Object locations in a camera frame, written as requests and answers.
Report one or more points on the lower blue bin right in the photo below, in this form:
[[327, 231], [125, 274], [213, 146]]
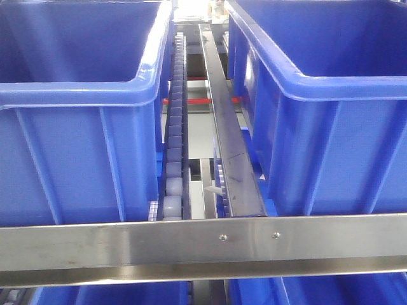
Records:
[[387, 288]]

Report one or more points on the stainless steel shelf rack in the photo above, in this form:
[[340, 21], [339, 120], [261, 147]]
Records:
[[96, 254]]

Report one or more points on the blue plastic bin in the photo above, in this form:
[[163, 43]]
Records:
[[322, 85], [82, 84]]

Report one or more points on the lower blue bin left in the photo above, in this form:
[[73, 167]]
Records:
[[137, 293]]

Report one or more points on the steel divider rail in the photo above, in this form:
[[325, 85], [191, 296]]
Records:
[[242, 191]]

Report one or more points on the roller conveyor track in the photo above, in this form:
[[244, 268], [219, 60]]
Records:
[[176, 169]]

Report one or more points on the blue plastic bin left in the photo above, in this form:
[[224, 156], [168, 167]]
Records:
[[82, 84]]

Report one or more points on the blue plastic bin right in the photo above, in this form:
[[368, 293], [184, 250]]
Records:
[[322, 85]]

